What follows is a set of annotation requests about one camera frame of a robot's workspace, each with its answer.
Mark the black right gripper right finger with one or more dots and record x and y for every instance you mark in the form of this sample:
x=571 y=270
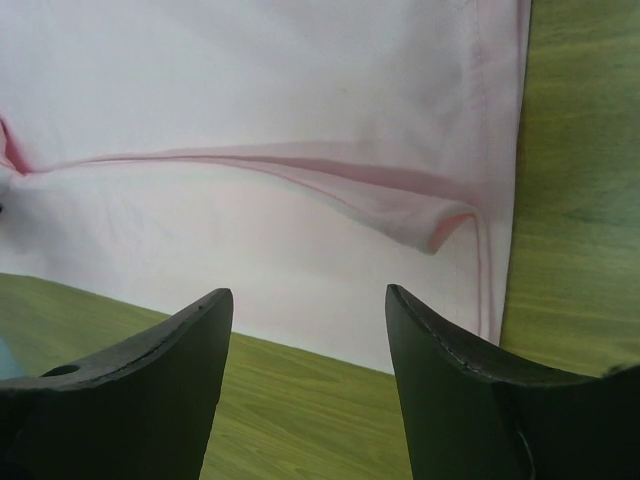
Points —
x=472 y=410

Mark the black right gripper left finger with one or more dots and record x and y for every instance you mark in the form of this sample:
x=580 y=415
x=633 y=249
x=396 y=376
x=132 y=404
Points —
x=140 y=409

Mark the light pink t-shirt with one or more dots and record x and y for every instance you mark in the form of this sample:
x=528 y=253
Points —
x=303 y=154

